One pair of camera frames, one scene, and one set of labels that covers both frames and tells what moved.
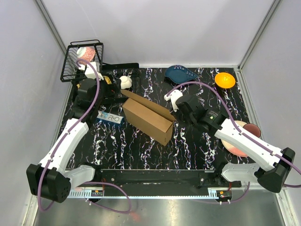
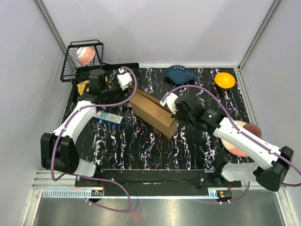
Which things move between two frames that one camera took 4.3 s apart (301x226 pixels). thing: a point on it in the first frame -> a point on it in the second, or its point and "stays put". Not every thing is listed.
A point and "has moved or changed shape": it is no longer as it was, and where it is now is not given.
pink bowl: [233, 149] stays put
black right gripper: [177, 116] stays put
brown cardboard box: [156, 123] has moved or changed shape
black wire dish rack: [71, 63] stays put
